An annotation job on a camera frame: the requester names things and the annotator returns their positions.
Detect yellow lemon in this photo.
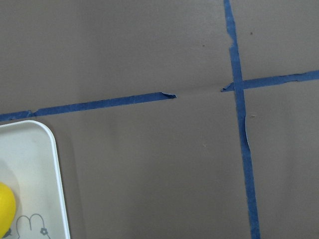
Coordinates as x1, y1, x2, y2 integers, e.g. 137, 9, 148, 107
0, 182, 16, 238

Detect cream rabbit tray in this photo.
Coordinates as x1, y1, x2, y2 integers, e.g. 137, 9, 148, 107
0, 120, 71, 239

